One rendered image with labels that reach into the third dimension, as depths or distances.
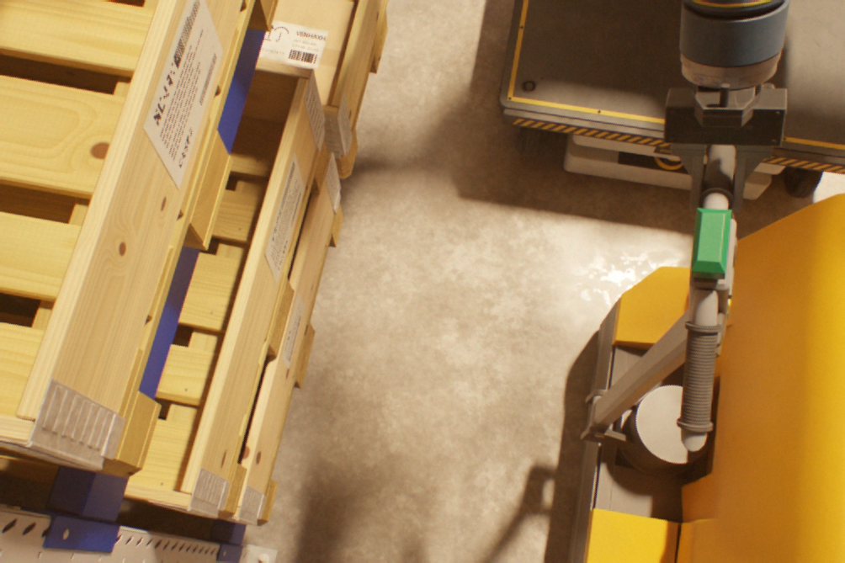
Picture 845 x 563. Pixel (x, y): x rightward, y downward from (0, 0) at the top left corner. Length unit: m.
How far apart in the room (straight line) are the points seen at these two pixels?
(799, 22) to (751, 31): 1.64
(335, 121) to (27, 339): 1.06
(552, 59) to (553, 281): 0.62
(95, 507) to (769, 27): 1.01
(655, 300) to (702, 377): 1.10
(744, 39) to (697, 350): 0.35
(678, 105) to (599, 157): 1.45
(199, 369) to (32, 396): 0.78
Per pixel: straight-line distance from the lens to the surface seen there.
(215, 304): 1.70
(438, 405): 2.38
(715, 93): 1.03
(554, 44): 2.43
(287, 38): 2.28
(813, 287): 1.76
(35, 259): 1.19
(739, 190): 1.14
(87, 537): 1.29
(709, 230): 1.04
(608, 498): 2.10
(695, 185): 1.14
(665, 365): 1.46
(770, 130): 1.09
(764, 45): 1.02
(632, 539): 2.04
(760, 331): 1.85
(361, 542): 2.35
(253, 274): 1.50
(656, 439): 1.99
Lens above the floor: 2.34
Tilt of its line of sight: 71 degrees down
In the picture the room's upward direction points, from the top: straight up
